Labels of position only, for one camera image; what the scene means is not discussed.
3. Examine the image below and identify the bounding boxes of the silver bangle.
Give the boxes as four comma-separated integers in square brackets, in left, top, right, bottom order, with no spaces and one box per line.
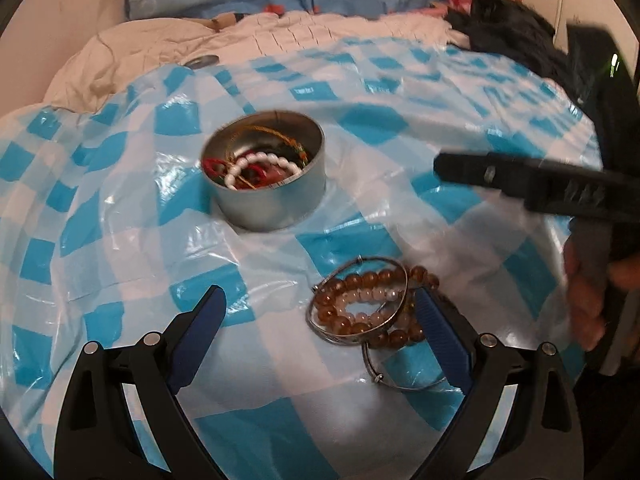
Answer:
[305,256,410,347]
[362,337,453,394]

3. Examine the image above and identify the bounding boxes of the round metal tin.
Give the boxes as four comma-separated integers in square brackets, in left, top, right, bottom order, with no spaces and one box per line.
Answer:
[200,110,327,232]

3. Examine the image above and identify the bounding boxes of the white bead bracelet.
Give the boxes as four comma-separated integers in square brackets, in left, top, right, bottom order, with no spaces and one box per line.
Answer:
[224,151,302,191]

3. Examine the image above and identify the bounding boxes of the person's right hand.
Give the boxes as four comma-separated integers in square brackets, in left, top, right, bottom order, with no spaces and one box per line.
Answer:
[564,237,640,352]

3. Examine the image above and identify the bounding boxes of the pale pink bead bracelet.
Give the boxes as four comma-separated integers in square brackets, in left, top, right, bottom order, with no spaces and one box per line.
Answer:
[336,284,407,330]

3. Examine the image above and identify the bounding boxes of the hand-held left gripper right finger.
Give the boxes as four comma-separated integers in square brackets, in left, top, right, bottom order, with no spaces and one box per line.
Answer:
[412,287,586,480]

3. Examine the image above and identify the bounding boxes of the gold cord bracelet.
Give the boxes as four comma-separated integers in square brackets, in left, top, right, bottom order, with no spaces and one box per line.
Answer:
[224,126,310,168]

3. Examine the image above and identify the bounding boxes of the blue white checked plastic sheet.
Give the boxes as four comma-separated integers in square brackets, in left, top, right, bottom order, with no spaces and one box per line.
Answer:
[0,35,608,480]

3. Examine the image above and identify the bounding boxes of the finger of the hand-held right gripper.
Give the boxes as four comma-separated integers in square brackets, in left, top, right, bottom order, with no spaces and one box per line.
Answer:
[433,150,640,222]

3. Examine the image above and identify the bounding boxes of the pile of dark clothes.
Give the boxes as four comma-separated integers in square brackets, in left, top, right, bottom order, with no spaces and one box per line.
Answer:
[445,0,588,98]

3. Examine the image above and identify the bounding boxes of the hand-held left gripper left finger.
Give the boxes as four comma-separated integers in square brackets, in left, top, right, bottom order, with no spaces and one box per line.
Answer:
[54,285,228,480]

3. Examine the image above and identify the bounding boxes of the cream quilted blanket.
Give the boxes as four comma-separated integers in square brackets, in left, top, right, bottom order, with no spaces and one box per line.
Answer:
[42,10,471,106]

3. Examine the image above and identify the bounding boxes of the brown bead bracelet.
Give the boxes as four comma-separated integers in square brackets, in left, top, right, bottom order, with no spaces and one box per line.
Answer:
[312,265,442,352]

